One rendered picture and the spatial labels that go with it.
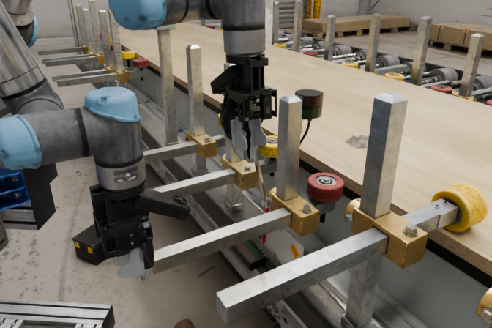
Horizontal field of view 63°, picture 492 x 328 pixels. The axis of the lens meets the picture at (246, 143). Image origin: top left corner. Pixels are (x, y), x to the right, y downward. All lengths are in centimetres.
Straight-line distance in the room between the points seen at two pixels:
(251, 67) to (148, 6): 19
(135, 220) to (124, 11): 33
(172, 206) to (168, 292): 128
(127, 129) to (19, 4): 59
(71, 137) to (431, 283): 77
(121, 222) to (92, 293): 137
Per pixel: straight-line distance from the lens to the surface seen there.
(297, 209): 89
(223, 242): 83
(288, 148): 86
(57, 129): 62
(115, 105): 61
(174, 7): 68
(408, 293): 106
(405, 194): 94
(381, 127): 65
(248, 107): 73
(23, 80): 72
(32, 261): 236
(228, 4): 72
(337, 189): 91
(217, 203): 123
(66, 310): 168
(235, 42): 71
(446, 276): 97
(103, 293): 205
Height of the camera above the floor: 135
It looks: 24 degrees down
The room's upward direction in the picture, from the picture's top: straight up
